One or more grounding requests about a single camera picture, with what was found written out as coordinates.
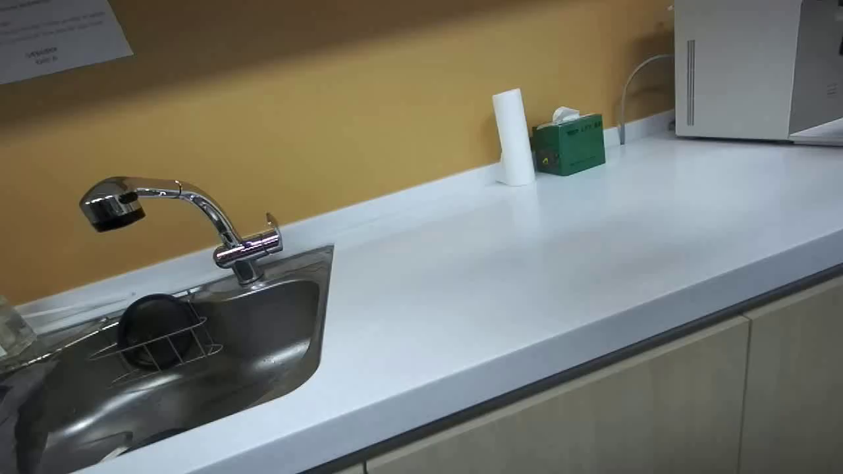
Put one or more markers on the white water dispenser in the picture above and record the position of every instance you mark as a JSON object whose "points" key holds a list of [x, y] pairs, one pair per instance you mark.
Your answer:
{"points": [[738, 70]]}

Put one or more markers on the green tissue box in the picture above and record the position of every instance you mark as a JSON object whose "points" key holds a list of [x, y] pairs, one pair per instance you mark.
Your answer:
{"points": [[571, 147]]}

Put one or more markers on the chrome sink faucet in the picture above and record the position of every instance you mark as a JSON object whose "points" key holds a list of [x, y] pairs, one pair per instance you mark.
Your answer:
{"points": [[247, 252]]}

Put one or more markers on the stainless steel sink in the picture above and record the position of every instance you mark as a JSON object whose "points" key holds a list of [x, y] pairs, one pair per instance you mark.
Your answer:
{"points": [[264, 352]]}

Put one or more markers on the light wood cabinet door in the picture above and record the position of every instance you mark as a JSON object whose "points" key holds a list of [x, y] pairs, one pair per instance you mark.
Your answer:
{"points": [[794, 379], [615, 413]]}

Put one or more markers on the clear plastic bottle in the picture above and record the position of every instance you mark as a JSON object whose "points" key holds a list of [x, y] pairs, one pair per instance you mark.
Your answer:
{"points": [[15, 334]]}

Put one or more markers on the grey cloth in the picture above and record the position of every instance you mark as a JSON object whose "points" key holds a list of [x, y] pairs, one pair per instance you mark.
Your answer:
{"points": [[15, 423]]}

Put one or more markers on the white paper wall notice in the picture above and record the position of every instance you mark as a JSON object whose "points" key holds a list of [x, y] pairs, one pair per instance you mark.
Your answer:
{"points": [[55, 35]]}

